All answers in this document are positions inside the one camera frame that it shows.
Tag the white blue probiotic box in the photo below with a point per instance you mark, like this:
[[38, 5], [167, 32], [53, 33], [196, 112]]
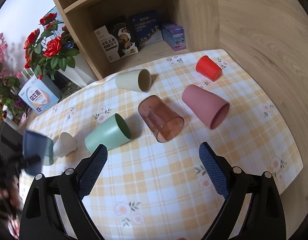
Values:
[[40, 94]]

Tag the dark blue box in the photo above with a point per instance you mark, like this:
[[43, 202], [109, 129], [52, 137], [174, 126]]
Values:
[[147, 28]]

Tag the brown transparent cup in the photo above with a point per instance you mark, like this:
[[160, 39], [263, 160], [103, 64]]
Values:
[[163, 122]]

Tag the white plastic cup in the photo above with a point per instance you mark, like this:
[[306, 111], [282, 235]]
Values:
[[64, 145]]

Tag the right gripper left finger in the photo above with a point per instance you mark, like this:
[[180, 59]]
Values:
[[41, 218]]

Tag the blue plastic cup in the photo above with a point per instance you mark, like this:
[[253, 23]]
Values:
[[33, 145]]

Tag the white vase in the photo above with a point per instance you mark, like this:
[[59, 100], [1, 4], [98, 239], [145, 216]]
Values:
[[81, 75]]

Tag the black and white biscuit box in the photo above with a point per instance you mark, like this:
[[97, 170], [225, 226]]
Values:
[[116, 39]]

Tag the dark teal transparent cup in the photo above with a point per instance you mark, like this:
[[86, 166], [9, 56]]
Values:
[[48, 158]]

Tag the beige plastic cup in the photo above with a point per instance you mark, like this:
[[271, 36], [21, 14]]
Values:
[[136, 80]]

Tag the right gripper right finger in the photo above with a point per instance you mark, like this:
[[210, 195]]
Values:
[[265, 217]]

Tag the red rose bouquet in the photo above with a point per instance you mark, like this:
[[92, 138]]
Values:
[[50, 49]]

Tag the red plastic cup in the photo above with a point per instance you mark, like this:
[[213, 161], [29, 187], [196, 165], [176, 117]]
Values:
[[208, 68]]

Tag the green plastic cup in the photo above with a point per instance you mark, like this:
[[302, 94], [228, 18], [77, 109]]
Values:
[[112, 133]]

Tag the wooden shelf unit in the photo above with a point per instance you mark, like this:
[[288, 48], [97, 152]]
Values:
[[199, 18]]

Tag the yellow checkered floral tablecloth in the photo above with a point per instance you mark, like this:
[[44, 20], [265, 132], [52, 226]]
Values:
[[153, 190]]

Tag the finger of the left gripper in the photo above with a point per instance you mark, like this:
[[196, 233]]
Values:
[[29, 162]]

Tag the person's left hand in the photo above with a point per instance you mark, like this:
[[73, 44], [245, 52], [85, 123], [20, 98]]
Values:
[[12, 195]]

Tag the purple box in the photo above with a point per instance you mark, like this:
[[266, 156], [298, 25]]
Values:
[[174, 36]]

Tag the pink plastic cup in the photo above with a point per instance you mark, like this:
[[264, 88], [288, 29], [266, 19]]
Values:
[[210, 108]]

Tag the pink flower plant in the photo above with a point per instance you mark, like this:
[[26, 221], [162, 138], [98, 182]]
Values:
[[10, 102]]

